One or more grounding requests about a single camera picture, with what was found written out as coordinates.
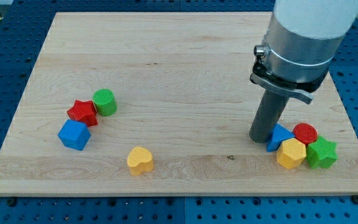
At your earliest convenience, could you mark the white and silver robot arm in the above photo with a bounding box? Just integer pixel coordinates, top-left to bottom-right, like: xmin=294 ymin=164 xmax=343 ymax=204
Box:
xmin=250 ymin=0 xmax=358 ymax=104

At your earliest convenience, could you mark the yellow heart block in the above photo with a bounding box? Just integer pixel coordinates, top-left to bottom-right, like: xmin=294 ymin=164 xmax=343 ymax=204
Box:
xmin=127 ymin=146 xmax=154 ymax=176

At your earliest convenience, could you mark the blue triangle block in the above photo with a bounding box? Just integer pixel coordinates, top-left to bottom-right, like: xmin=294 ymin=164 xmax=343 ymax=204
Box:
xmin=267 ymin=124 xmax=295 ymax=152

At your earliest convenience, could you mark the wooden board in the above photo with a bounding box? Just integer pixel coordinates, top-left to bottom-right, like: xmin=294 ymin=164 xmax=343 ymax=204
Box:
xmin=0 ymin=12 xmax=358 ymax=197

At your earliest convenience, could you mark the green cylinder block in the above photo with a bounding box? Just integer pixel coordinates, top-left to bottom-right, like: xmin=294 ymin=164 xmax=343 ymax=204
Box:
xmin=93 ymin=88 xmax=117 ymax=116

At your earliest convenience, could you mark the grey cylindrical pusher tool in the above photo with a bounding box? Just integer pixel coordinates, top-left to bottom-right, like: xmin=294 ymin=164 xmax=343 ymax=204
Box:
xmin=249 ymin=90 xmax=288 ymax=143

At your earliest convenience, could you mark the red star block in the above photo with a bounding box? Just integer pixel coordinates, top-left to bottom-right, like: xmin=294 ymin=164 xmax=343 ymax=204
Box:
xmin=67 ymin=100 xmax=98 ymax=127

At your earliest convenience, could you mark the blue cube block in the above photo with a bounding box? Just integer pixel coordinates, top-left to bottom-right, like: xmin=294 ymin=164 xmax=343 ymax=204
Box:
xmin=58 ymin=119 xmax=91 ymax=151

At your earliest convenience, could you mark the yellow hexagon block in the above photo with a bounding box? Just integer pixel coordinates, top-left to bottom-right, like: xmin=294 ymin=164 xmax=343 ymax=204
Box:
xmin=276 ymin=138 xmax=306 ymax=169

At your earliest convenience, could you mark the red cylinder block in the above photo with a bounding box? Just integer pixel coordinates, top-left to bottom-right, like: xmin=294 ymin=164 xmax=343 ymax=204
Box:
xmin=292 ymin=123 xmax=318 ymax=145

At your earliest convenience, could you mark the green star block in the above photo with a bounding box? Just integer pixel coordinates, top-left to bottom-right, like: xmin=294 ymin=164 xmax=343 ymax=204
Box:
xmin=306 ymin=135 xmax=338 ymax=169

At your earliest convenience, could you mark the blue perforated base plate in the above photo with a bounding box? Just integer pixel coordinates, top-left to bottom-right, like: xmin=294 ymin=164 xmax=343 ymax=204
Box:
xmin=0 ymin=0 xmax=358 ymax=223

